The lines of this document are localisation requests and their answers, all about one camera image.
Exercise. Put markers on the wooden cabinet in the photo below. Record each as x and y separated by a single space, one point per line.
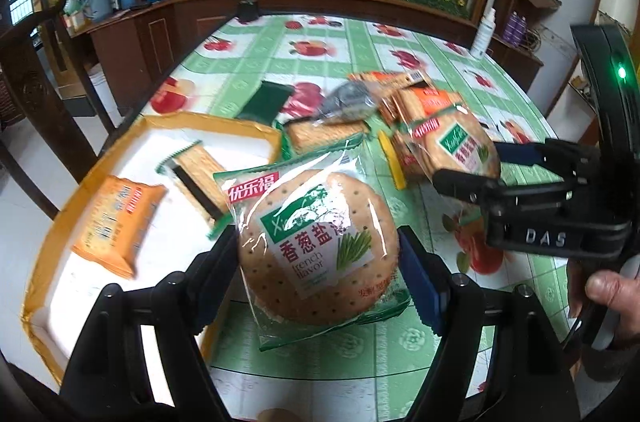
165 37

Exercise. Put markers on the purple bottle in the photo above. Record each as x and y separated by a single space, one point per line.
514 27

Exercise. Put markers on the yellow cardboard box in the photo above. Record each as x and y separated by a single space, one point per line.
145 147

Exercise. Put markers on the square cracker packet green edge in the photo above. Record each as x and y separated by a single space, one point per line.
197 172
320 135

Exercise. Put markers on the small green bag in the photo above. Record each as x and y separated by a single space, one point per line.
71 2

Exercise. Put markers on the white spray bottle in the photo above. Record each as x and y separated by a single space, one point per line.
483 35

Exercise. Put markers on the round cracker packet green label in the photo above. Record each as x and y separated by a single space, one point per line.
310 247
450 147

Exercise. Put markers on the person's right forearm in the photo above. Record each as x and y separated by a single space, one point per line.
612 364

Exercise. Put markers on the yellow snack packet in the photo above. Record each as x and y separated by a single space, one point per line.
392 162

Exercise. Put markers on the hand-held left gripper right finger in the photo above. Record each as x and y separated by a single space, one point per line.
420 277

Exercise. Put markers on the person's right hand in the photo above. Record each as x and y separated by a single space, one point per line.
612 289

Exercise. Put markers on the dark wooden chair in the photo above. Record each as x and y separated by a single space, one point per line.
35 92

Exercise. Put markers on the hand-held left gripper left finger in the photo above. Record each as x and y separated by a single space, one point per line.
215 262

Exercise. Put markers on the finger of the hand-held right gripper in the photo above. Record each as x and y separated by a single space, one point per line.
465 184
520 155

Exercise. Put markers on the grey snack packet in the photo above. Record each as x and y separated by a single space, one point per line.
345 100

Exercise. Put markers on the dark green snack packet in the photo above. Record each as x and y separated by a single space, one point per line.
265 102

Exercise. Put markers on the fruit print tablecloth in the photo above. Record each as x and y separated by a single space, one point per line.
350 52

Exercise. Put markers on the small black device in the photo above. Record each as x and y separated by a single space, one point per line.
246 10

